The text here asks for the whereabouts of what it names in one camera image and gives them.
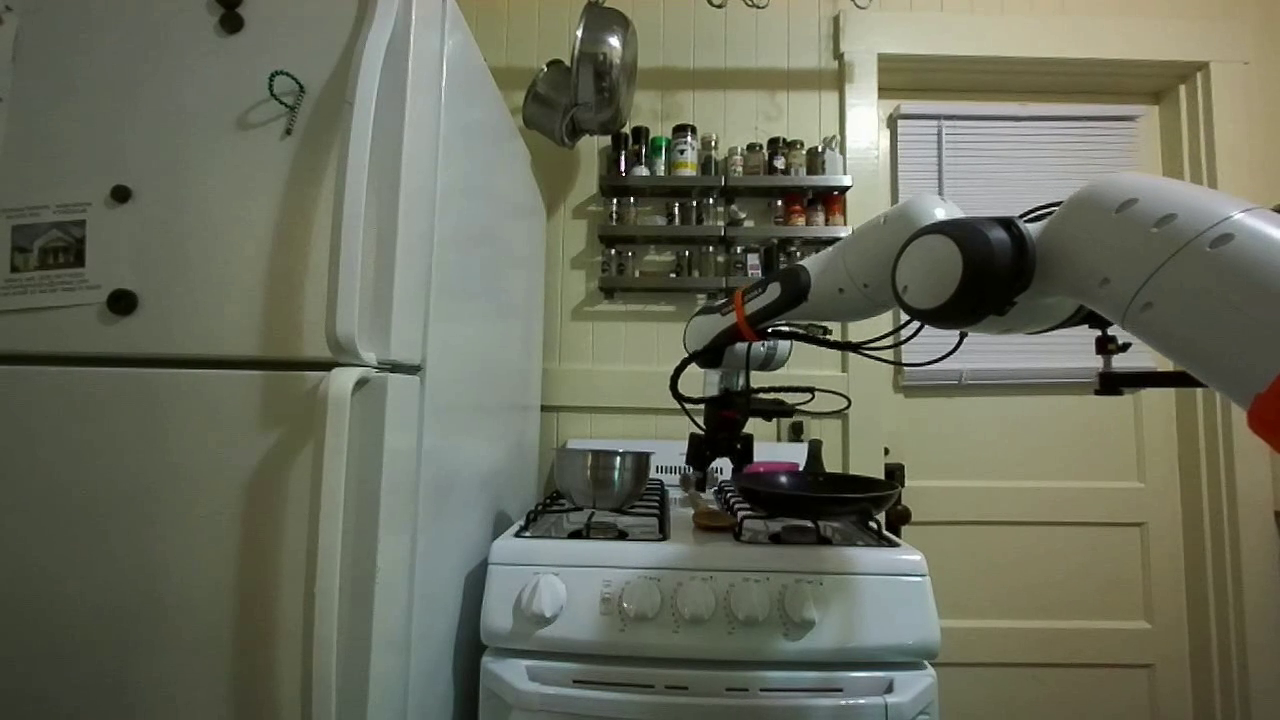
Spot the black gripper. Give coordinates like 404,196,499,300
682,392,757,470

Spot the wooden spoon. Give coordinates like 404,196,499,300
692,509,735,532

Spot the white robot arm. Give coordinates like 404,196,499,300
682,175,1280,446

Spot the black frying pan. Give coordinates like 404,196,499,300
730,443,905,518

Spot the steel saucepan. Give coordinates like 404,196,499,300
551,446,652,509

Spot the white gas stove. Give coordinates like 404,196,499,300
474,443,939,720

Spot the hanging metal colander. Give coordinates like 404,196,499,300
520,0,639,148

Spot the white window blind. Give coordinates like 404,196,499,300
893,108,1155,386

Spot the cream panel door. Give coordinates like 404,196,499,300
839,50,1232,720

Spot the white refrigerator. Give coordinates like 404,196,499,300
0,0,542,720

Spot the paper note on fridge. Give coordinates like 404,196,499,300
0,201,101,312

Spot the wall spice rack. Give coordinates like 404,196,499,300
594,124,853,297

